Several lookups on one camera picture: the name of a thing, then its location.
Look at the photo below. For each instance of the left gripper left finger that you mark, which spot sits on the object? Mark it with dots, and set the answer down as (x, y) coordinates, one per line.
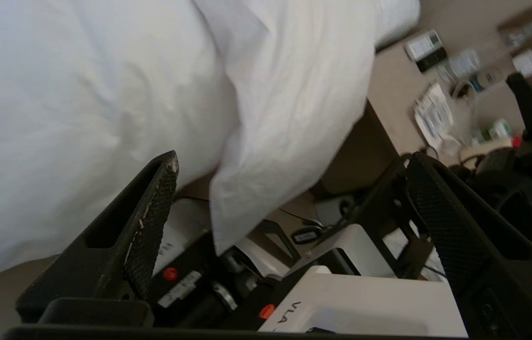
(150, 222)

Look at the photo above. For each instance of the white duvet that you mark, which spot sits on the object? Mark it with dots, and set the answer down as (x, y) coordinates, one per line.
(105, 94)

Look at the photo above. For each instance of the clear plastic bottle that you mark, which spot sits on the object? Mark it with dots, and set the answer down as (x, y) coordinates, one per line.
(465, 63)

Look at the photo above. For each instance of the black box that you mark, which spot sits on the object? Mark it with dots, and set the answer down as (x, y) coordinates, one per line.
(432, 59)

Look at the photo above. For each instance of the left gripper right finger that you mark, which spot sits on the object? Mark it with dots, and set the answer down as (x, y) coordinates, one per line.
(440, 212)

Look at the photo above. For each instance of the white cup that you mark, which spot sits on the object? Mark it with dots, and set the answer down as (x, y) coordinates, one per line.
(526, 63)

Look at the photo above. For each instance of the white paper packet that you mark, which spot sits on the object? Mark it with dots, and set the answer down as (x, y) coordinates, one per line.
(433, 113)

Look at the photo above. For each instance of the green label bottle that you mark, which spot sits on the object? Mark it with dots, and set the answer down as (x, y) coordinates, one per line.
(494, 130)

